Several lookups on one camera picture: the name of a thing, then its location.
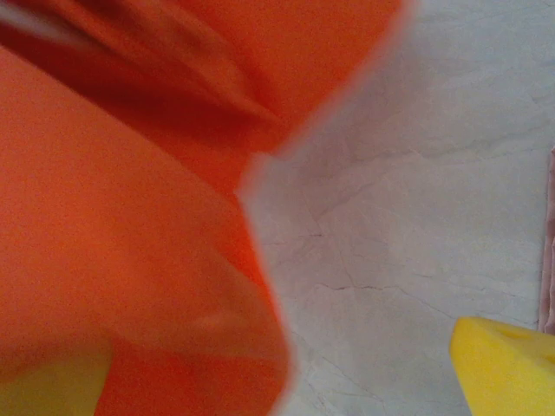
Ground pink shorts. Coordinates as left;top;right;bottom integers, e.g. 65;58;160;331
539;146;555;335

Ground orange shorts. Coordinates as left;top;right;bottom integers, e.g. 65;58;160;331
0;0;420;416

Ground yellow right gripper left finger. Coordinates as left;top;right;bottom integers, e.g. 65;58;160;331
0;340;114;416

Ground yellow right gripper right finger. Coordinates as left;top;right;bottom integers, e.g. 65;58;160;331
448;315;555;416

